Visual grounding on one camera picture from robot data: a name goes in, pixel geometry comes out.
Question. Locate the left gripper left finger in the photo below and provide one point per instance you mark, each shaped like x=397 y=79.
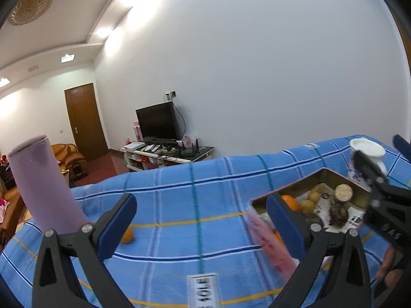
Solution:
x=56 y=283

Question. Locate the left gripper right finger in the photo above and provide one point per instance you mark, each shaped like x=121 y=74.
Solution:
x=347 y=283

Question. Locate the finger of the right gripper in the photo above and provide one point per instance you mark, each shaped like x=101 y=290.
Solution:
x=402 y=146
x=369 y=173

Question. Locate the cut yam round piece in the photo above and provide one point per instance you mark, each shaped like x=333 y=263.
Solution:
x=343 y=193

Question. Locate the dark mangosteen shell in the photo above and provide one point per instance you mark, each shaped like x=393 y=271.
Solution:
x=338 y=214

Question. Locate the small yellow-green fruit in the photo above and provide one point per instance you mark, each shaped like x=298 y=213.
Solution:
x=314 y=196
x=307 y=207

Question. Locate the large orange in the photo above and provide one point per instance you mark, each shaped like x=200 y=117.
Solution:
x=292 y=203

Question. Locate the small orange tangerine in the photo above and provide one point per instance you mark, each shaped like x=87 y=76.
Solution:
x=128 y=236

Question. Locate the person's hand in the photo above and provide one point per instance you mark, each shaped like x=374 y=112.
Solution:
x=387 y=276

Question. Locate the white floral mug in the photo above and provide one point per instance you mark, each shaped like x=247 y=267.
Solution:
x=373 y=152

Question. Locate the pink metal tin box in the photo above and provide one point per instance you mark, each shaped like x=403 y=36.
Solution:
x=270 y=231

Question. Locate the purple electric kettle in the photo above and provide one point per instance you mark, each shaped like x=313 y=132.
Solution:
x=43 y=188

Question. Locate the brown leather sofa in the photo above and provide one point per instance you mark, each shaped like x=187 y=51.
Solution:
x=13 y=214

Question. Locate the orange leather armchair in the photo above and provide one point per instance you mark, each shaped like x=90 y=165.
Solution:
x=70 y=160

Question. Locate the blue plaid tablecloth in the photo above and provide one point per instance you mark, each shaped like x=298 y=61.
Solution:
x=192 y=244

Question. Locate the white tv stand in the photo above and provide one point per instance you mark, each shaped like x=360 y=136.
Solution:
x=139 y=156

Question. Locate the brown wooden door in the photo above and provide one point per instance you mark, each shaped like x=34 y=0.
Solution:
x=85 y=121

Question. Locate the black flat television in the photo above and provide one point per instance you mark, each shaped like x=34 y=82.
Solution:
x=158 y=122

